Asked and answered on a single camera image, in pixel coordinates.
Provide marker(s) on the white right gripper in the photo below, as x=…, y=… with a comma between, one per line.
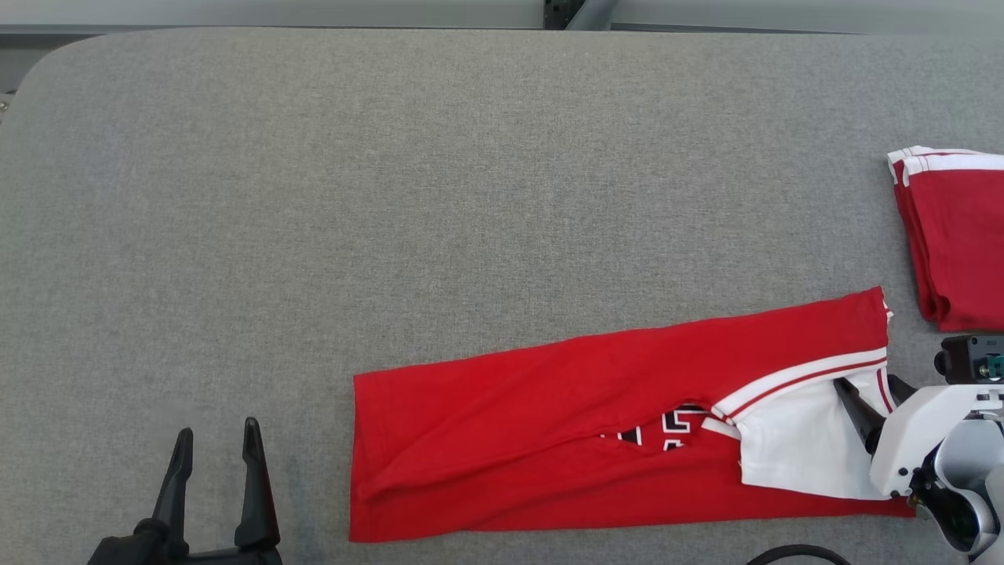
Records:
x=910, y=439

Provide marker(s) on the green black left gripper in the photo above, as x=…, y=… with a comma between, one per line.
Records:
x=157, y=555

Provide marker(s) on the red white jersey with print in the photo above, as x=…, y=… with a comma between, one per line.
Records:
x=510, y=424

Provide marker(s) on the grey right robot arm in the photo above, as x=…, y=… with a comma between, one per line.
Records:
x=969, y=463

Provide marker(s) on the folded red white jersey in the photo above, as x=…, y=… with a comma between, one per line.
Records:
x=961, y=235

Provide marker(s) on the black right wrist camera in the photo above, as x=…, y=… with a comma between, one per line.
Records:
x=961, y=357

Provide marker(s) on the grey metal post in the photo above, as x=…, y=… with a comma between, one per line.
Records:
x=596, y=12

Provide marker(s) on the black metal bracket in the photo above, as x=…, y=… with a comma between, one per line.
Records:
x=558, y=12

